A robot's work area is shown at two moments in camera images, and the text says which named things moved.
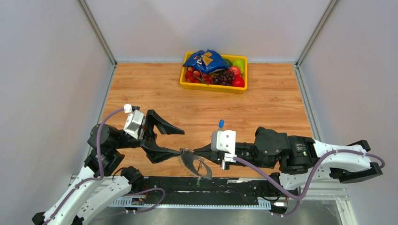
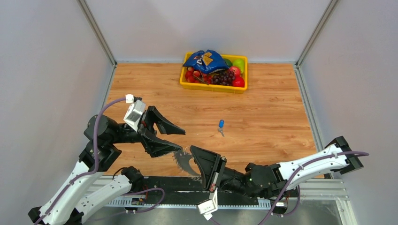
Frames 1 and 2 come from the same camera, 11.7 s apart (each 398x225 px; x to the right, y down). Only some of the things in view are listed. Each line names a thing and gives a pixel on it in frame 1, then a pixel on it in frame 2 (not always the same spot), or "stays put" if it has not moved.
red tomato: [238, 82] stays put
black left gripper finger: [154, 118] stays put
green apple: [240, 63] stays put
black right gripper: [207, 152] -> [208, 162]
